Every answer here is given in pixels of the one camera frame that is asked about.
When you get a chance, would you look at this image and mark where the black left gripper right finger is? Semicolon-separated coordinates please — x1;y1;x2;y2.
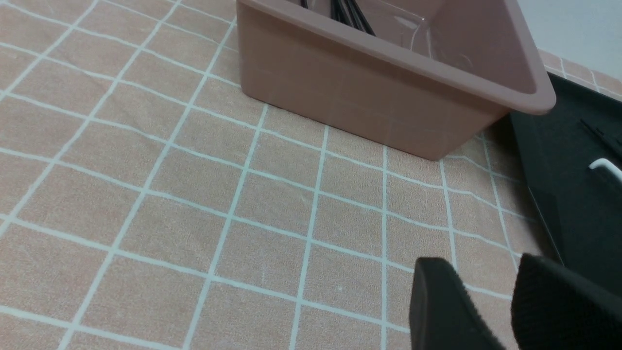
511;253;622;350

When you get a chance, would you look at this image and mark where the pink plastic bin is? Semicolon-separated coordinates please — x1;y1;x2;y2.
236;0;556;161

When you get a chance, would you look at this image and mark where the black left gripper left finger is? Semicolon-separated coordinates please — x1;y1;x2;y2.
409;257;504;350

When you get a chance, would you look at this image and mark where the black plastic tray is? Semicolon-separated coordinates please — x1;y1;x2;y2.
510;73;622;297

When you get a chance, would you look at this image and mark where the black chopstick tray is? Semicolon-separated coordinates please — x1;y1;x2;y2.
579;118;622;159

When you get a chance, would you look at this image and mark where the pink checkered tablecloth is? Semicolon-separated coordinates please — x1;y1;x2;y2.
0;0;622;350

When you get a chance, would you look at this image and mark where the white spoon under front left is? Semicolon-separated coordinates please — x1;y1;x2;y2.
588;158;622;182

